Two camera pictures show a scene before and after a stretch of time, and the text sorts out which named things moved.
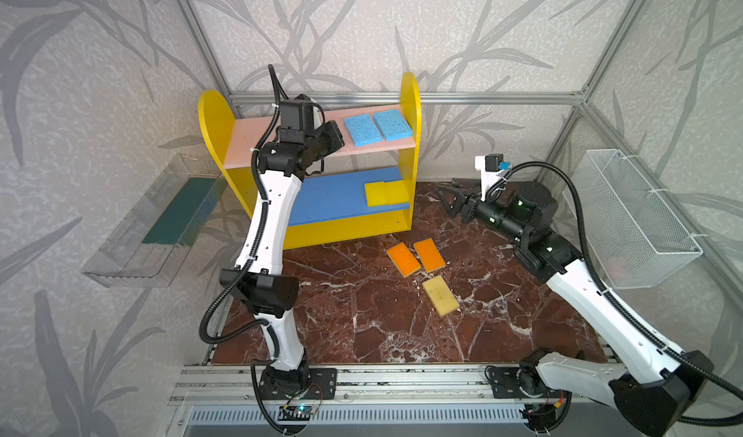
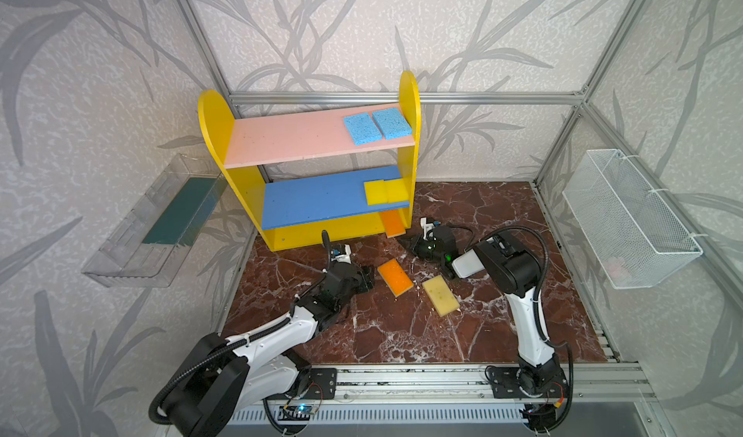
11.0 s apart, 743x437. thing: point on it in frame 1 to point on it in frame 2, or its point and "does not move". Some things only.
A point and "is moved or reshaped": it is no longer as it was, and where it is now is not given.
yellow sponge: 397,192 does not move
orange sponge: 430,255 is moved or reshaped
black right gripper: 464,204 to 423,240
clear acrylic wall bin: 160,236 does not move
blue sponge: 393,126 does not move
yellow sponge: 375,193 does not move
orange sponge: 405,261 to 395,277
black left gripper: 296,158 to 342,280
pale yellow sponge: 440,296 does not move
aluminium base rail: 247,385 does not move
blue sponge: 363,130 does not move
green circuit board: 294,413 does not move
